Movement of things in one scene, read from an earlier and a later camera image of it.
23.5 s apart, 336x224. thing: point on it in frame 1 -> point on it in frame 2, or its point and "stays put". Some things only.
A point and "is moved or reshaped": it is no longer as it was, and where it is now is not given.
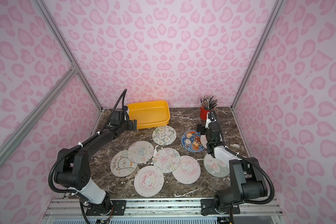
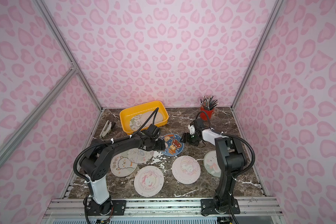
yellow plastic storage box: [149, 114] stays put
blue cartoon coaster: [191, 141] is moved or reshaped
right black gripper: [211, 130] -> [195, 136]
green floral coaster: [164, 135] -> [136, 122]
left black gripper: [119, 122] -> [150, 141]
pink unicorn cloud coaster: [188, 171] stays put
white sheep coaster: [121, 165] stays put
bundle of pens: [207, 103] stays put
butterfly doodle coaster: [140, 152] stays put
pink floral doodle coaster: [166, 160] -> [158, 120]
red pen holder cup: [203, 114] stays put
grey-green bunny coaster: [215, 167] stays put
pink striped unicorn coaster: [149, 181] stays put
